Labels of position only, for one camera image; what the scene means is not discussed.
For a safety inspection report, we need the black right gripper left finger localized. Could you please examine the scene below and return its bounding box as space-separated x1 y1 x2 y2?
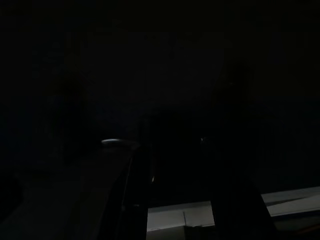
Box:
117 114 157 240

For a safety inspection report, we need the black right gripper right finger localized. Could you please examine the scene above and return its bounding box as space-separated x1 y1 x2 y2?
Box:
212 64 278 240

